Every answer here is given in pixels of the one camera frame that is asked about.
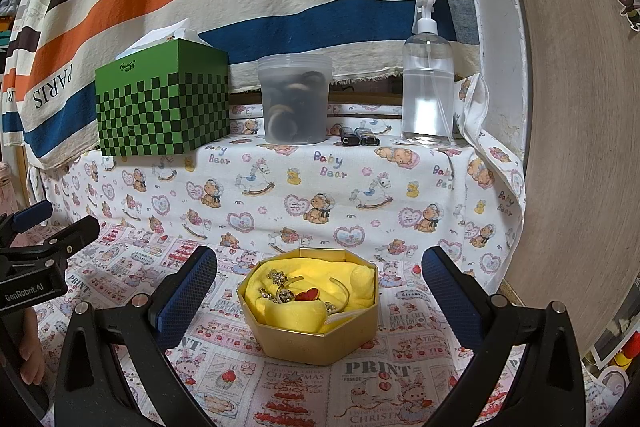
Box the gold bangle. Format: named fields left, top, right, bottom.
left=295, top=276, right=351, bottom=314

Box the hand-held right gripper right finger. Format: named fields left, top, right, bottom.
left=421, top=246, right=586, bottom=427

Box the person's left hand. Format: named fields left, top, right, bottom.
left=19, top=308, right=48, bottom=386

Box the round wooden board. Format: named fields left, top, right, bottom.
left=492, top=0, right=640, bottom=360

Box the gold octagonal box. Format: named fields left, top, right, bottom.
left=236, top=248, right=380, bottom=367

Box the clear spray bottle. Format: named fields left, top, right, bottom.
left=401, top=0, right=456, bottom=146

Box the bee sticker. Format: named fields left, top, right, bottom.
left=613, top=0, right=640, bottom=32

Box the yellow red toy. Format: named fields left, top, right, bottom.
left=612, top=341, right=633, bottom=370

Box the green checkered tissue box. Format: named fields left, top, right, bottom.
left=95, top=38, right=231, bottom=158

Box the yellow cloth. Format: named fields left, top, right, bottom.
left=244, top=257, right=376, bottom=334

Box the strawberry print cloth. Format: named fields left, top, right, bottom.
left=20, top=222, right=616, bottom=427

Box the clear plastic container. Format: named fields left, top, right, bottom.
left=257, top=54, right=334, bottom=145

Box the bear print cloth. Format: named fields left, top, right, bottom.
left=30, top=74, right=526, bottom=268

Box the white tissue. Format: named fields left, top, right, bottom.
left=116, top=19, right=208, bottom=60

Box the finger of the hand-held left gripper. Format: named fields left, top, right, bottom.
left=0, top=201, right=54, bottom=238
left=45, top=215, right=101, bottom=254

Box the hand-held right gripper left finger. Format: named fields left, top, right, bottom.
left=55, top=246, right=218, bottom=427

